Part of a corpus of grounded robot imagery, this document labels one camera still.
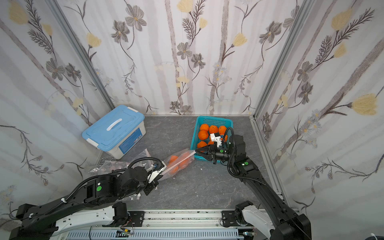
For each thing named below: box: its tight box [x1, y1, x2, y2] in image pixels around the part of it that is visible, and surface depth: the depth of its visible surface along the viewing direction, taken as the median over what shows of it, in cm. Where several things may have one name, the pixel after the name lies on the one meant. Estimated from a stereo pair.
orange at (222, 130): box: [218, 125, 227, 136], surface depth 107 cm
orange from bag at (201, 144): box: [197, 141, 208, 149], surface depth 98 cm
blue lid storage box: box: [82, 105, 147, 160], surface depth 93 cm
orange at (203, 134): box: [198, 129, 209, 141], surface depth 104 cm
